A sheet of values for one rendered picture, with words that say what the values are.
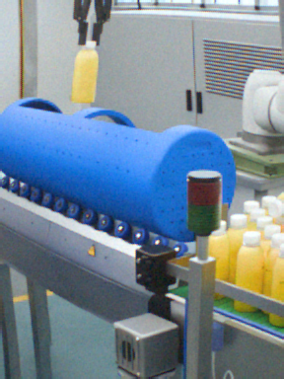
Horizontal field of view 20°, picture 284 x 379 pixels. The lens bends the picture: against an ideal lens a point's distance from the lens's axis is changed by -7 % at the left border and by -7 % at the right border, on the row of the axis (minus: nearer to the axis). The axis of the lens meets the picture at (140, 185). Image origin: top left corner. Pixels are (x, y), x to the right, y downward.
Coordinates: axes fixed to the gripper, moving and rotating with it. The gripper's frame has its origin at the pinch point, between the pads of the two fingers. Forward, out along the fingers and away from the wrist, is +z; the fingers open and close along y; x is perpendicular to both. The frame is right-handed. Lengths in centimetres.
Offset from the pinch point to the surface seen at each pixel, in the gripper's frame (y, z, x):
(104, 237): -3, 55, 11
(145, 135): -3.7, 25.8, 23.9
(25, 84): -42, 24, -107
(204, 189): 27, 25, 80
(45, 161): 1.4, 38.7, -13.8
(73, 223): -4, 55, -5
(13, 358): -15, 125, -61
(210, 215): 25, 30, 81
